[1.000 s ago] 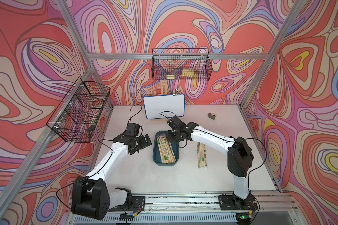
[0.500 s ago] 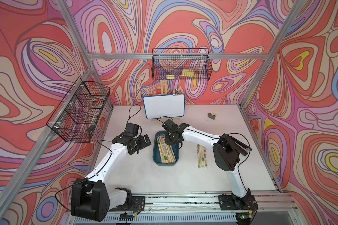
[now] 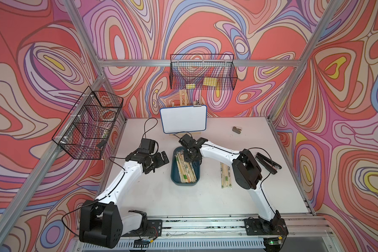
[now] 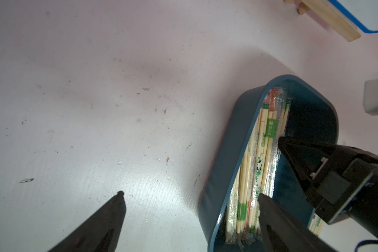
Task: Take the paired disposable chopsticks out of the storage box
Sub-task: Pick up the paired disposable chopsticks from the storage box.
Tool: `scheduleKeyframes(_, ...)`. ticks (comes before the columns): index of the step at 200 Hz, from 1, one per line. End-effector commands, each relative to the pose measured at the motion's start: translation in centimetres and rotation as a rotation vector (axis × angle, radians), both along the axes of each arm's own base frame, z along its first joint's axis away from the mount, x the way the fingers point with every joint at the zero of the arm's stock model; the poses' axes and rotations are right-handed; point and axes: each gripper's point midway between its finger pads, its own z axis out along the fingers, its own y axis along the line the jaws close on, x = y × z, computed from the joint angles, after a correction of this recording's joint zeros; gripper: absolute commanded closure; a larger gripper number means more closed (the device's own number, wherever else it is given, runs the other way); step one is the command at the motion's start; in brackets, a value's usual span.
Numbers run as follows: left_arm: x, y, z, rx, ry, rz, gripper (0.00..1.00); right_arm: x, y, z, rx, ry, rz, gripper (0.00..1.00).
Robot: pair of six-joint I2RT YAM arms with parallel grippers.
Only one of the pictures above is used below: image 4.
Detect wooden whiteboard easel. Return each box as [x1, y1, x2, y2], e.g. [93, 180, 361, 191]
[283, 0, 361, 42]

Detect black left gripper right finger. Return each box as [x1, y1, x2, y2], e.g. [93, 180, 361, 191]
[258, 194, 334, 252]

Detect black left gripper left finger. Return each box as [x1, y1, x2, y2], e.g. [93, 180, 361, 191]
[50, 191, 126, 252]

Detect green band chopsticks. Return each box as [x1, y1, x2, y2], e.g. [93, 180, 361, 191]
[308, 214, 325, 236]

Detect red print wrapped chopsticks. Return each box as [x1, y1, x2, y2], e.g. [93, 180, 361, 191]
[264, 88, 279, 111]

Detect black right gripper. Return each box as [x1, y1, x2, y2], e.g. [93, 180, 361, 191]
[278, 136, 378, 239]

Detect teal plastic storage box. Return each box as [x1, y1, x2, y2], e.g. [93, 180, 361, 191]
[198, 75, 339, 252]

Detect blue framed whiteboard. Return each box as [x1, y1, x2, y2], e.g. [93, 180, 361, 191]
[329, 0, 378, 34]

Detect panda wrapped chopsticks in box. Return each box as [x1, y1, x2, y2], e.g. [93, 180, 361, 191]
[248, 102, 288, 240]

